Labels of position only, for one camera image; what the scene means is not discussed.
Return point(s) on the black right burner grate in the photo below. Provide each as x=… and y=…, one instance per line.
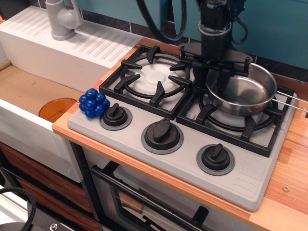
x=262, y=133

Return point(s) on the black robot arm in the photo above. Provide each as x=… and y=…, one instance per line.
x=216, y=22

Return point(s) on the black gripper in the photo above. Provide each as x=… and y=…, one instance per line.
x=226, y=62

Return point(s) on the blue toy blueberry cluster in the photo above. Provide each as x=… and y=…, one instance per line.
x=93, y=104

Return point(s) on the oven door with handle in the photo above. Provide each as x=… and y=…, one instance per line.
x=149, y=206

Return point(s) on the black left stove knob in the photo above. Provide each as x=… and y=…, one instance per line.
x=116, y=118

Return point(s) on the black stove knob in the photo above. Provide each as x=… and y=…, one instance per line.
x=116, y=118
x=215, y=160
x=162, y=137

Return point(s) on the wooden drawer fronts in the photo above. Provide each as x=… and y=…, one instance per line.
x=52, y=191

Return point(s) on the black middle stove knob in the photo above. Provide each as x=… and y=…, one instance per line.
x=162, y=137

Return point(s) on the black right stove knob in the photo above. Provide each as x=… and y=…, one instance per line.
x=215, y=160

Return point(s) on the grey toy stove top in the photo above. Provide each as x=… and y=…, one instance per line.
x=245, y=185

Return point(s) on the stainless steel pan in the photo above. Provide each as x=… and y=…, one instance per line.
x=246, y=96

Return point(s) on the black left burner grate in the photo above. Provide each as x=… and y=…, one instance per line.
x=153, y=80

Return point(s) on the white toy sink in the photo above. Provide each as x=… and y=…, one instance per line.
x=36, y=69

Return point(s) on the black burner grate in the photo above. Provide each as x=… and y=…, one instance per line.
x=153, y=80
x=262, y=133

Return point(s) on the grey toy faucet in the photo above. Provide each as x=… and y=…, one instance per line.
x=63, y=21

